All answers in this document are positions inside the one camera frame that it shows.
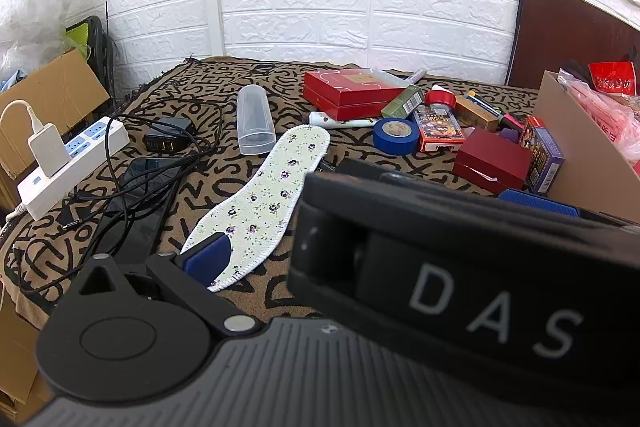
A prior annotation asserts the white power strip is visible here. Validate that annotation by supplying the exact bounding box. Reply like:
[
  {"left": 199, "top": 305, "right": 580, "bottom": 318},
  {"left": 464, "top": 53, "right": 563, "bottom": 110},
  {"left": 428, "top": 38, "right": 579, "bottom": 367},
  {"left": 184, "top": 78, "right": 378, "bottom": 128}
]
[{"left": 16, "top": 116, "right": 131, "bottom": 221}]

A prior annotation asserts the clear plastic case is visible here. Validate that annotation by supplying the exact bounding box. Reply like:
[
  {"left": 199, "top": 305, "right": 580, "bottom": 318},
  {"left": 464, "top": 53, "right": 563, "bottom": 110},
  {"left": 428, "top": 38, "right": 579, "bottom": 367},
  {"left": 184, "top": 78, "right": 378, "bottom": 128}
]
[{"left": 236, "top": 84, "right": 277, "bottom": 156}]

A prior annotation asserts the black multi-port charger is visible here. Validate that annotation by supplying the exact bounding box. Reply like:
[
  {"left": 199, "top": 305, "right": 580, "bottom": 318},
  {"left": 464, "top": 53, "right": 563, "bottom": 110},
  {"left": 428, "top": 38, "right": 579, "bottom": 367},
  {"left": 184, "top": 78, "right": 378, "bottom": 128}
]
[{"left": 143, "top": 117, "right": 197, "bottom": 154}]

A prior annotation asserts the blue tape roll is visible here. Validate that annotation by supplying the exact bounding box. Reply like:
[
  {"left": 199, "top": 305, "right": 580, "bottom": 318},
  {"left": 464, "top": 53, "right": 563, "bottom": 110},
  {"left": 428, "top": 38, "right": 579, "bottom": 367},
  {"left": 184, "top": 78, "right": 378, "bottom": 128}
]
[{"left": 372, "top": 117, "right": 421, "bottom": 156}]

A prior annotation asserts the red snack packet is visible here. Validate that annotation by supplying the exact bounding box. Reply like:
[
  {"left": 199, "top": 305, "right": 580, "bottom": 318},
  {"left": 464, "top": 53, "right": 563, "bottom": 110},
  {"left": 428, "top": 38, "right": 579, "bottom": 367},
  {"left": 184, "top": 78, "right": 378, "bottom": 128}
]
[{"left": 587, "top": 61, "right": 638, "bottom": 96}]

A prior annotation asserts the white cream tube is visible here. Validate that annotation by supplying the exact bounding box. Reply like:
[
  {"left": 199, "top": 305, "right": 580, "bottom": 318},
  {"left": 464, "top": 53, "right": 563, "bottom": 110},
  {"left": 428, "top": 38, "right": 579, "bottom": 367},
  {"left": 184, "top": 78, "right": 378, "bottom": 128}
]
[{"left": 308, "top": 111, "right": 383, "bottom": 129}]

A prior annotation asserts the black cable bundle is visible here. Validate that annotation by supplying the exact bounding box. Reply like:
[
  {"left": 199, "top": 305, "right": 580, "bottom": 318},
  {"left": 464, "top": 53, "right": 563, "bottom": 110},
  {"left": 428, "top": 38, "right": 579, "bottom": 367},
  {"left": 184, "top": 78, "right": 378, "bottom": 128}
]
[{"left": 10, "top": 99, "right": 226, "bottom": 308}]

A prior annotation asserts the white charger plug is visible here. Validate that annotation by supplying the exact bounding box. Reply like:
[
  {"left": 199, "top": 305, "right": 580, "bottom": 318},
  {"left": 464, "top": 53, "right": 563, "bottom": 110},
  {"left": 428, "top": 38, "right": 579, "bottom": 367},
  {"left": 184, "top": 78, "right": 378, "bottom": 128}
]
[{"left": 27, "top": 123, "right": 68, "bottom": 178}]

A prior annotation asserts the large red gift box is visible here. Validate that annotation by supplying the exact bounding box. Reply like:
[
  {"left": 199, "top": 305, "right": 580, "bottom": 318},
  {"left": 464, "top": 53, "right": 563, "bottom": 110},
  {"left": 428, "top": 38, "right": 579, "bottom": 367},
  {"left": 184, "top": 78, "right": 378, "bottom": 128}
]
[{"left": 302, "top": 68, "right": 417, "bottom": 121}]

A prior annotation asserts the olive green small box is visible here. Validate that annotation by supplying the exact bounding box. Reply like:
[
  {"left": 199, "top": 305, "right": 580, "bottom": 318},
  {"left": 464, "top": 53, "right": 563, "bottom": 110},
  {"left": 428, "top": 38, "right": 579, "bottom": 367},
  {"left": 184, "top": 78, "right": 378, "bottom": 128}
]
[{"left": 381, "top": 84, "right": 423, "bottom": 120}]

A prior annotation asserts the black phone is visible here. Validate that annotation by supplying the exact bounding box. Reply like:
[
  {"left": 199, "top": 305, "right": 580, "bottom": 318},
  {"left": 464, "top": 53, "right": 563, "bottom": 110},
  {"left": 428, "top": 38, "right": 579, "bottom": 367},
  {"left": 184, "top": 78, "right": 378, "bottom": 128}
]
[{"left": 92, "top": 157, "right": 186, "bottom": 263}]

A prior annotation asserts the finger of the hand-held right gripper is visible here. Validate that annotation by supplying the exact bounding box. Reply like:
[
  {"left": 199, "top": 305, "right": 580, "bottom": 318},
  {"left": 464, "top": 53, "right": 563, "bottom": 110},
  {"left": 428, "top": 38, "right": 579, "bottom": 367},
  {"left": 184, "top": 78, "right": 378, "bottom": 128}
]
[{"left": 498, "top": 188, "right": 640, "bottom": 236}]

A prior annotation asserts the playing card box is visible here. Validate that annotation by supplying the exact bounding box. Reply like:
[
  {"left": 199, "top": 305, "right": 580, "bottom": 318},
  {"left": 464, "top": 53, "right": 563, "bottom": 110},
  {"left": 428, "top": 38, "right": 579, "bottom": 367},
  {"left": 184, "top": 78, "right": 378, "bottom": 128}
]
[
  {"left": 520, "top": 116, "right": 566, "bottom": 195},
  {"left": 412, "top": 104, "right": 466, "bottom": 154}
]

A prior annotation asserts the folded cardboard box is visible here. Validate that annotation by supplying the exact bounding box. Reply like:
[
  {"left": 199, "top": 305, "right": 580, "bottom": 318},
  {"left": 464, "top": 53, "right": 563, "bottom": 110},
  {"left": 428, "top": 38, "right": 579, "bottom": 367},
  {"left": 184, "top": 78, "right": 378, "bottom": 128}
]
[{"left": 0, "top": 48, "right": 111, "bottom": 208}]

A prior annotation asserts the dark red small box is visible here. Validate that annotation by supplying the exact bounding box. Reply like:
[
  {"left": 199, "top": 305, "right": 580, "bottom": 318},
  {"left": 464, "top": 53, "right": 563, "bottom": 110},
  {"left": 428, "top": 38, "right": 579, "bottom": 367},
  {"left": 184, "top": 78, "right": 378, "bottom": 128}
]
[{"left": 452, "top": 128, "right": 535, "bottom": 196}]

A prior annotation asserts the green plastic item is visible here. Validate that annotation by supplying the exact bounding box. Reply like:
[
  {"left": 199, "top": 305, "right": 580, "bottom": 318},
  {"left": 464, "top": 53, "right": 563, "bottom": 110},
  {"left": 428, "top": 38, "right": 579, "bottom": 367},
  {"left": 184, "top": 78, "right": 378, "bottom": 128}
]
[{"left": 65, "top": 23, "right": 93, "bottom": 52}]

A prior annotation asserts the cardboard piece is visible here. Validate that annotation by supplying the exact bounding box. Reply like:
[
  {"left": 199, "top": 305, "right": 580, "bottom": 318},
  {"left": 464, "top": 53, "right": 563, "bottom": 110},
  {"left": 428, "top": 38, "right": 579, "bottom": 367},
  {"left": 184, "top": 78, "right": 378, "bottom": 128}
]
[{"left": 0, "top": 292, "right": 56, "bottom": 423}]

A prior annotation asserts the white plastic bag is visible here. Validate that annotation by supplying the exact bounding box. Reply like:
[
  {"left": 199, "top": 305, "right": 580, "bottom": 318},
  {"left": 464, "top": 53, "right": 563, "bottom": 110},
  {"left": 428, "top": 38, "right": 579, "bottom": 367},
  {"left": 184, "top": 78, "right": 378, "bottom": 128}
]
[{"left": 0, "top": 0, "right": 81, "bottom": 78}]

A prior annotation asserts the brown gold small box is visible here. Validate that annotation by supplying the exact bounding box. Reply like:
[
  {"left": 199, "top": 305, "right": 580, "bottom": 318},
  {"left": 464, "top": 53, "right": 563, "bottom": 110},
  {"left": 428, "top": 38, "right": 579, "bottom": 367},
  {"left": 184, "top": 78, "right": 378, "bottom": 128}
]
[{"left": 452, "top": 94, "right": 501, "bottom": 132}]

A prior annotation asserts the blue yellow pen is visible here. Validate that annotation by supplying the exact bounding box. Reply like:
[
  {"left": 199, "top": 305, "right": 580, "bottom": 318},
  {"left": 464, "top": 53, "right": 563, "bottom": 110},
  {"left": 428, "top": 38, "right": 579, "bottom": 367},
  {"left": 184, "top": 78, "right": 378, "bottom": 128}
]
[{"left": 467, "top": 91, "right": 503, "bottom": 115}]

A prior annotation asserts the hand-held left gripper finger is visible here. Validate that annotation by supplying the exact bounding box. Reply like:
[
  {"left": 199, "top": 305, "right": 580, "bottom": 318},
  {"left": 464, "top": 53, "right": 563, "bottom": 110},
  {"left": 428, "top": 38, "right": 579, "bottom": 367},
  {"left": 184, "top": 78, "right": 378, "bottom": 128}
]
[{"left": 62, "top": 232, "right": 261, "bottom": 339}]

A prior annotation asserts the brown patterned blanket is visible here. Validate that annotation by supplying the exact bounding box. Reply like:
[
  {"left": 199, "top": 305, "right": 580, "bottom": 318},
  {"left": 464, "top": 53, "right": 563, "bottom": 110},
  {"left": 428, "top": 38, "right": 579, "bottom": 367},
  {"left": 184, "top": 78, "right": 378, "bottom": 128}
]
[{"left": 0, "top": 56, "right": 556, "bottom": 340}]

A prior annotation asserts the white charger cable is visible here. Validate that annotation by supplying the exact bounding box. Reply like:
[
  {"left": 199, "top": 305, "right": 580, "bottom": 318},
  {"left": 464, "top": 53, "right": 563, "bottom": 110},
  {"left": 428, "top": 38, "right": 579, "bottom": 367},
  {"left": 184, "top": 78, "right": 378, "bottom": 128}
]
[{"left": 0, "top": 99, "right": 43, "bottom": 142}]

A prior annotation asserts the white floral shoe insole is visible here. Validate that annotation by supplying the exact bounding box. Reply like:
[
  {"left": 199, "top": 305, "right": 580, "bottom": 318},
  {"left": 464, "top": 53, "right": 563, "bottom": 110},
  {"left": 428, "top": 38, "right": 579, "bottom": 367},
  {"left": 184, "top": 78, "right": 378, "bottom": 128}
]
[{"left": 179, "top": 124, "right": 332, "bottom": 294}]

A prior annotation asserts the dark brown board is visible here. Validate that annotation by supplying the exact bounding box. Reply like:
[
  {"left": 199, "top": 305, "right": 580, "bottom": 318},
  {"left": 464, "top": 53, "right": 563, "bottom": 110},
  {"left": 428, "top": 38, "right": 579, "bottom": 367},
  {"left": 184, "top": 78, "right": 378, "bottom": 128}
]
[{"left": 506, "top": 0, "right": 640, "bottom": 88}]

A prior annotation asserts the cardboard box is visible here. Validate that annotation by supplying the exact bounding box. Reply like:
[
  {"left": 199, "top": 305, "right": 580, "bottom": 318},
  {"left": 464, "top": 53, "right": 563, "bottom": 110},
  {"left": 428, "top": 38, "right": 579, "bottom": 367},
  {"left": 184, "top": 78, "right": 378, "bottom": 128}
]
[
  {"left": 0, "top": 48, "right": 111, "bottom": 208},
  {"left": 532, "top": 69, "right": 640, "bottom": 226}
]

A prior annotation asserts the black mesh rack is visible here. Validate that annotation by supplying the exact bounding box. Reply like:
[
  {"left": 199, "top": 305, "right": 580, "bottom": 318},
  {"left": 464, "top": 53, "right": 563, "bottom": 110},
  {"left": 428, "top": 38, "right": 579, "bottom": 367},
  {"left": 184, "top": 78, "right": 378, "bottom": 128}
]
[{"left": 65, "top": 16, "right": 118, "bottom": 102}]

